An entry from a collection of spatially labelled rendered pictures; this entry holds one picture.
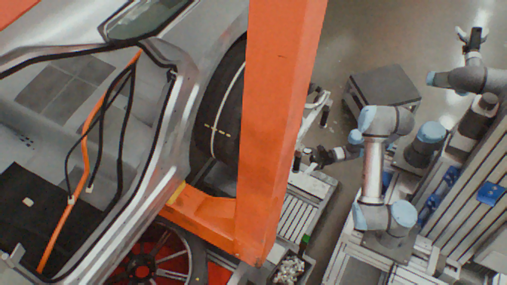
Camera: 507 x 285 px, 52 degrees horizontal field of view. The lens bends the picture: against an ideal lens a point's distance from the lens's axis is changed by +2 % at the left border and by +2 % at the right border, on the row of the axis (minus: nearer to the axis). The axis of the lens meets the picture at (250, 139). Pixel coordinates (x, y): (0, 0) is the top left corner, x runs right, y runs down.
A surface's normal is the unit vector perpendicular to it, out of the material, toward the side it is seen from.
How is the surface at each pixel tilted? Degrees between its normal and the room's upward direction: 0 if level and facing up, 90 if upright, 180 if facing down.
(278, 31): 90
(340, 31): 0
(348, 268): 0
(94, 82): 6
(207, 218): 90
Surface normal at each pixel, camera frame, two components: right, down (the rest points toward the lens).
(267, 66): -0.48, 0.69
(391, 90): 0.06, -0.59
